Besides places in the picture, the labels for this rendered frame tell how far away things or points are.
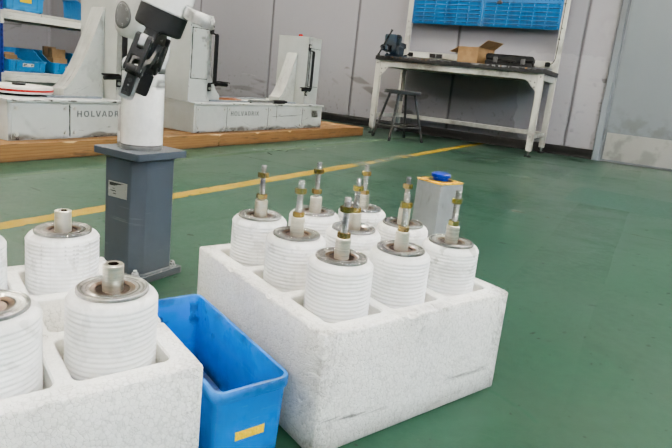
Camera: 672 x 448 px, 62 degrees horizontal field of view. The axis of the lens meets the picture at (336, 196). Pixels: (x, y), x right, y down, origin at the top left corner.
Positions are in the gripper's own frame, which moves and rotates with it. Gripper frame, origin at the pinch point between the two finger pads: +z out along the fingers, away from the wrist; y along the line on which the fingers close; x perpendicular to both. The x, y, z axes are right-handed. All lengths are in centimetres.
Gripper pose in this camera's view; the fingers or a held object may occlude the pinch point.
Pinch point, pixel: (134, 93)
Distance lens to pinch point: 98.5
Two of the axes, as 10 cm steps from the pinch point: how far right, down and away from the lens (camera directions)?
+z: -4.1, 8.9, 1.9
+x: 9.1, 3.8, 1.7
